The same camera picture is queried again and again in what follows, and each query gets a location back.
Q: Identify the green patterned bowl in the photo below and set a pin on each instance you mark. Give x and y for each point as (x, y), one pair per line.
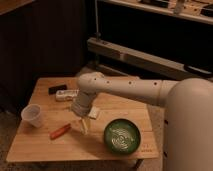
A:
(122, 137)

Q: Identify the white remote control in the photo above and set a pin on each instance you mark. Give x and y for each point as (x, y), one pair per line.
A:
(65, 95)

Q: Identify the small white square block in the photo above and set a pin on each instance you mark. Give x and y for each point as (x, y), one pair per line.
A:
(94, 112)

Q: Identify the wooden side table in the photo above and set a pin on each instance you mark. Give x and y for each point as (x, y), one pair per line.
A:
(34, 144)

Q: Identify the wooden shelf with items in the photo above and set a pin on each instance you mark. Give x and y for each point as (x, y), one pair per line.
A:
(183, 9)

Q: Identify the black rectangular block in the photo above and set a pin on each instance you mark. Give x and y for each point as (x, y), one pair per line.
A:
(54, 89)

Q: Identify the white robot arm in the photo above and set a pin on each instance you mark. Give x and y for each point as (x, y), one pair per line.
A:
(188, 104)

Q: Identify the long grey metal beam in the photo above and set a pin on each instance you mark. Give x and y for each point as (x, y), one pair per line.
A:
(145, 61)

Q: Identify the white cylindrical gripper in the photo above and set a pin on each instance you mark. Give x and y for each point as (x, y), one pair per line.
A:
(81, 111)

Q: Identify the vertical metal pole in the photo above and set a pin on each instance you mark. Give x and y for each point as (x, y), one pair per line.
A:
(98, 35)

